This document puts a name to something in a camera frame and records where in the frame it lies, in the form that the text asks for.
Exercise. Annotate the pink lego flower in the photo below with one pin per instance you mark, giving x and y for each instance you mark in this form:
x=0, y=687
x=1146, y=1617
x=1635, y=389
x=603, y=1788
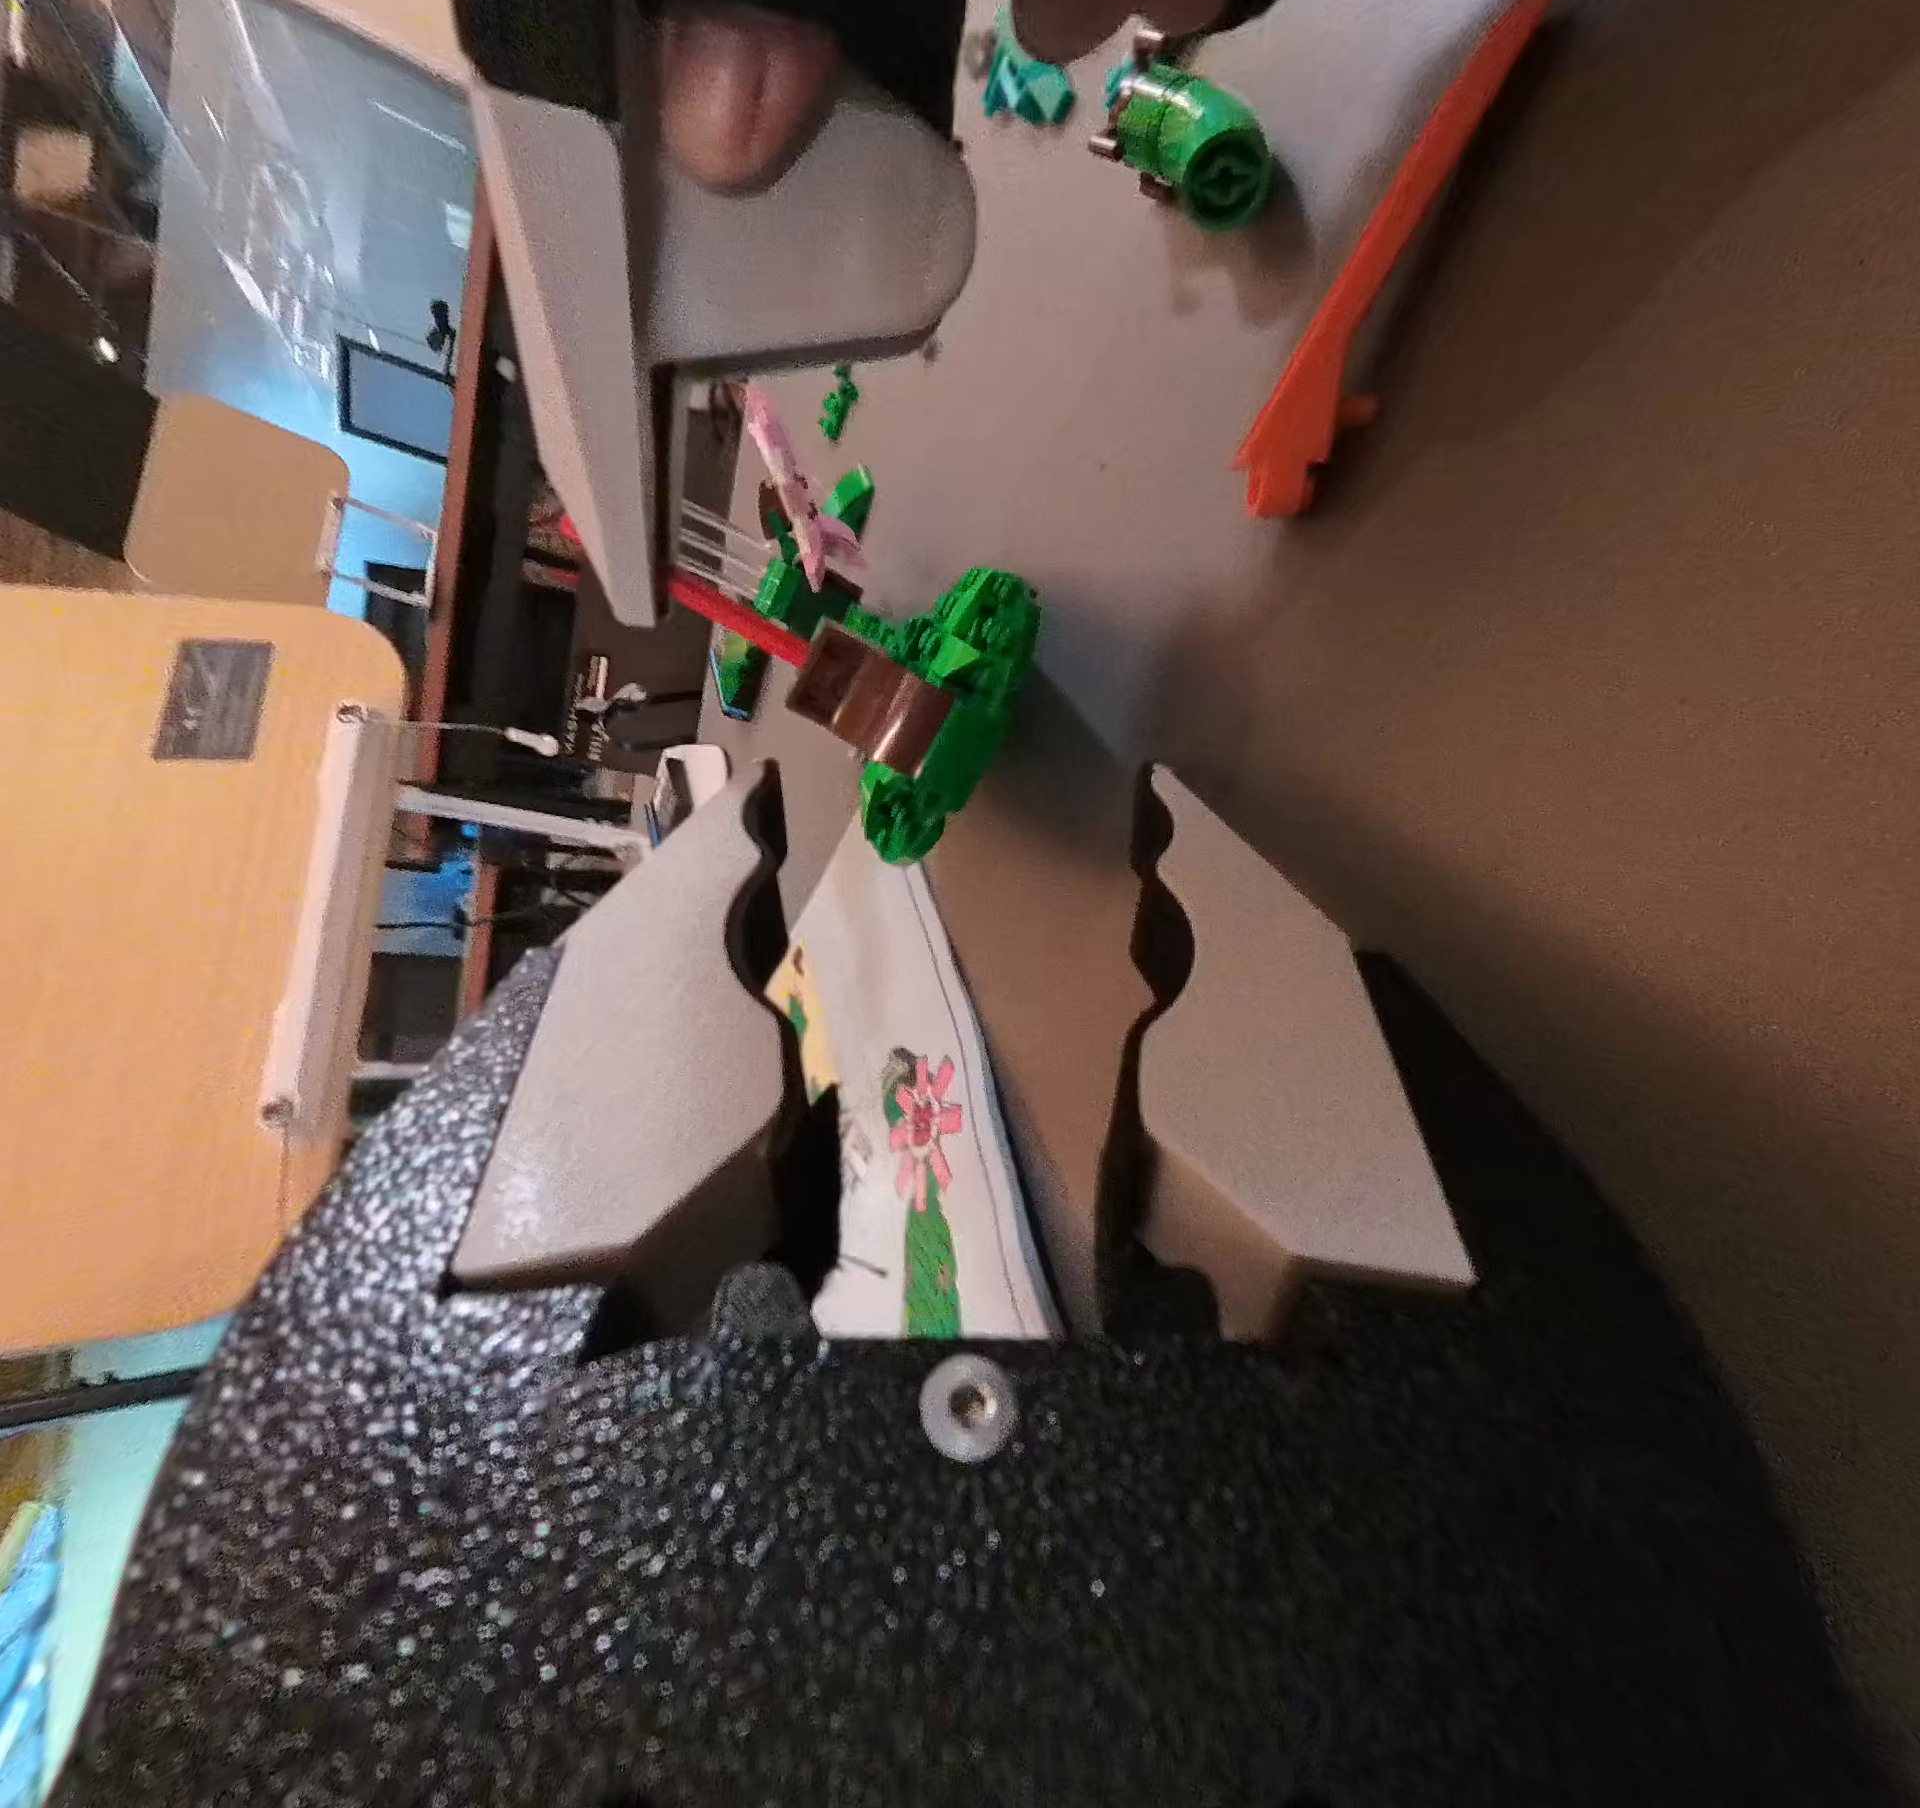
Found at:
x=803, y=489

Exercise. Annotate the green lego base with brown piece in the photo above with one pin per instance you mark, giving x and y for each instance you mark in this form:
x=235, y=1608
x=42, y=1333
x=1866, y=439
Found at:
x=960, y=652

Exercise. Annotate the person's right hand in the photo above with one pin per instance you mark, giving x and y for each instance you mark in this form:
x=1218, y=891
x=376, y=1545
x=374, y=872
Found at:
x=751, y=98

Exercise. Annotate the small green lego leaf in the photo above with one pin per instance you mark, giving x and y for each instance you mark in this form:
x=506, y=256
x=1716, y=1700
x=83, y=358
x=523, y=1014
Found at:
x=836, y=407

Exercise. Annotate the black monitor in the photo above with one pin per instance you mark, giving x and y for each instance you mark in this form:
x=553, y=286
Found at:
x=392, y=398

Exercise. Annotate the teal lego plate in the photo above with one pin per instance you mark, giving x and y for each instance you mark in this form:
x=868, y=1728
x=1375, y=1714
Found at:
x=1028, y=77

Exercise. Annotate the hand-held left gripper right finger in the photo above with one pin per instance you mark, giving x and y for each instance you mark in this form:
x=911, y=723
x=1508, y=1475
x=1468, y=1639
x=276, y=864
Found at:
x=1291, y=1118

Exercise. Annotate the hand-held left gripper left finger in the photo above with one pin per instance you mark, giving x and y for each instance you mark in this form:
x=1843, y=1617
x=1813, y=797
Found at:
x=631, y=1059

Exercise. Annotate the long orange lego piece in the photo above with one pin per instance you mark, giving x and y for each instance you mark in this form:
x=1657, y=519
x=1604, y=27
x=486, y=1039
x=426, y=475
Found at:
x=1380, y=263

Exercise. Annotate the white bracket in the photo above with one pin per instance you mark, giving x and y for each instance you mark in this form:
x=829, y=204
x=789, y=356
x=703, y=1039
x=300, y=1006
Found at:
x=323, y=922

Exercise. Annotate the small light wooden panel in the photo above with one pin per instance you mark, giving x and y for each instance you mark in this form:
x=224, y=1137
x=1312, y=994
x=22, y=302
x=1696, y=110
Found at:
x=224, y=502

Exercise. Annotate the lego instruction booklet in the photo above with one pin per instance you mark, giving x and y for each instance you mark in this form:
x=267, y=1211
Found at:
x=931, y=1118

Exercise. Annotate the green lego cylinder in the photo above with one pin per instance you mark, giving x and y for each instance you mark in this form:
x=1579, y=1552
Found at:
x=1192, y=128

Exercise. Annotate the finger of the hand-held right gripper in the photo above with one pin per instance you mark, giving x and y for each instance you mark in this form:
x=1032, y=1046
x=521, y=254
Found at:
x=585, y=339

